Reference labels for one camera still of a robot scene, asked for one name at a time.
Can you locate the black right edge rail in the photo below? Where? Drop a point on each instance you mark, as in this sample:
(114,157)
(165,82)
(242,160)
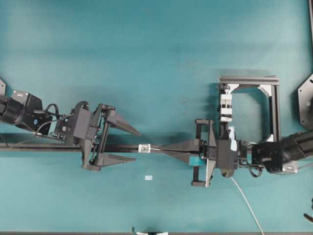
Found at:
(310,11)

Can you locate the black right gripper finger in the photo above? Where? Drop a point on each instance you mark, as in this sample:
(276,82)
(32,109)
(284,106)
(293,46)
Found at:
(188,157)
(193,145)

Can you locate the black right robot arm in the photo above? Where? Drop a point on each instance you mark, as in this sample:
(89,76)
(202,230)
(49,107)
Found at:
(275,157)

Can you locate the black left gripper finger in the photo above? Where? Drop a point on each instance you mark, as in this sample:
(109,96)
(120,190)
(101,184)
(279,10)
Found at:
(117,121)
(106,159)

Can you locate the white wire clamp block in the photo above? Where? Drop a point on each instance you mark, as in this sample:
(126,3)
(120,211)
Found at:
(225,108)

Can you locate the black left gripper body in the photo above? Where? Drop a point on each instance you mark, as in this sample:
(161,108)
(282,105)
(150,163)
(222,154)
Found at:
(62,130)

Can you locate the long black aluminium rail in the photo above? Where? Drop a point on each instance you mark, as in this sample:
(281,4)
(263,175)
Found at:
(123,148)

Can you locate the silver metal fitting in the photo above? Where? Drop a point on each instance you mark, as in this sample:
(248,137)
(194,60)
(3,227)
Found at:
(144,148)

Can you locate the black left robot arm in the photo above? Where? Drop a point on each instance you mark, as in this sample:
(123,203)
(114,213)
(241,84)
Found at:
(26,111)

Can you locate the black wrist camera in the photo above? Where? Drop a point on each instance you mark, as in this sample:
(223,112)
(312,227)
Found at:
(79,122)
(227,155)

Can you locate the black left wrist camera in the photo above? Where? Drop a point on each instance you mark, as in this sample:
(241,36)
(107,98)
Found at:
(79,122)

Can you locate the black edge rail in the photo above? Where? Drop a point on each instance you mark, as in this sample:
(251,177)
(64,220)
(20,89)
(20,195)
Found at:
(310,11)
(157,233)

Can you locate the small blue tape patch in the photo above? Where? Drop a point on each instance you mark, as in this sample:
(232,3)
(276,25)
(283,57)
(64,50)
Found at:
(148,177)

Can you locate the black square extrusion frame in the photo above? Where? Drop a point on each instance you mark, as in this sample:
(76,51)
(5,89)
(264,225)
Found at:
(268,85)

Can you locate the white bracket at bottom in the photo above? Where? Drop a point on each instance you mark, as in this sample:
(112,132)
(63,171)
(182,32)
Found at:
(145,233)

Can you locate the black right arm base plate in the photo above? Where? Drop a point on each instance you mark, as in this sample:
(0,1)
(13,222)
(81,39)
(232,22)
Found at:
(305,101)

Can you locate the black bottom edge rail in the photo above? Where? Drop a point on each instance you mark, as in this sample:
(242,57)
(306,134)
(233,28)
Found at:
(157,233)

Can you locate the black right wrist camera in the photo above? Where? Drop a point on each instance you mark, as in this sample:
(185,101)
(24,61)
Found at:
(227,155)

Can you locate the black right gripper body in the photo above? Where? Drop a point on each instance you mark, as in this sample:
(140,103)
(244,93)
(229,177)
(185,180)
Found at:
(209,151)

